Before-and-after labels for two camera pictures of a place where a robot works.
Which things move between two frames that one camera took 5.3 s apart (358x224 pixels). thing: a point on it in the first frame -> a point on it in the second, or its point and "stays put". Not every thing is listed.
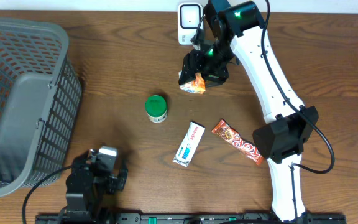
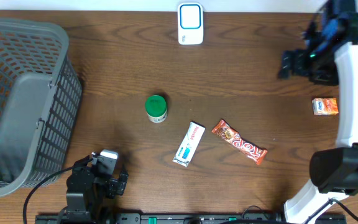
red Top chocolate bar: x=244 y=147 stays put
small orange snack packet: x=197 y=86 -> x=325 y=106
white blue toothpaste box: x=189 y=144 stays put
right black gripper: x=193 y=61 -> x=330 y=78
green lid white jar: x=156 y=108 stays put
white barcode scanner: x=190 y=19 stays put
